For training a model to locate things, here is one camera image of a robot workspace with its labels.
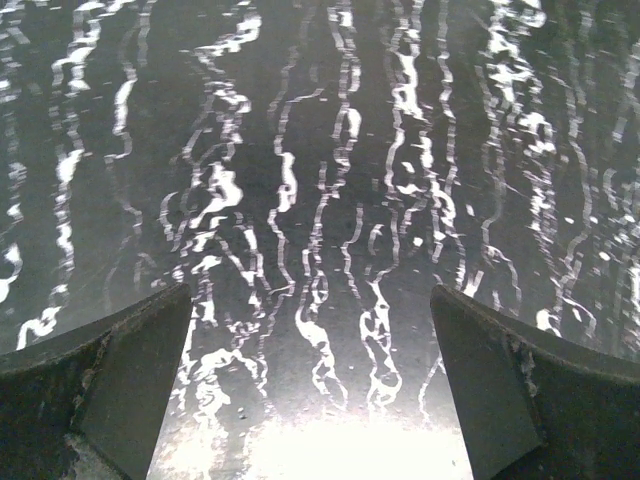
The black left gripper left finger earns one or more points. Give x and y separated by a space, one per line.
90 403

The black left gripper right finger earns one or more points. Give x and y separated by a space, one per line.
532 405

